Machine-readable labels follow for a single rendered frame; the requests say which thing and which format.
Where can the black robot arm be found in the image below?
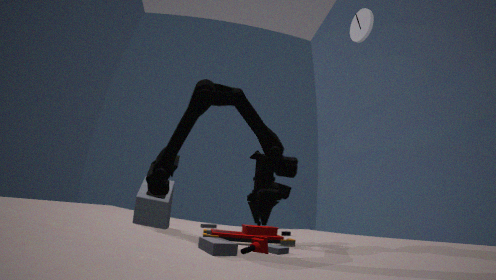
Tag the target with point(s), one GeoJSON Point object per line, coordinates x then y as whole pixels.
{"type": "Point", "coordinates": [207, 93]}

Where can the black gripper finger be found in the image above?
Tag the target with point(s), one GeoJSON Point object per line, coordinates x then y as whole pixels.
{"type": "Point", "coordinates": [254, 210]}
{"type": "Point", "coordinates": [265, 208]}

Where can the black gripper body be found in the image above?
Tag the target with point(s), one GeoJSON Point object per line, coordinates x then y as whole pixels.
{"type": "Point", "coordinates": [262, 188]}

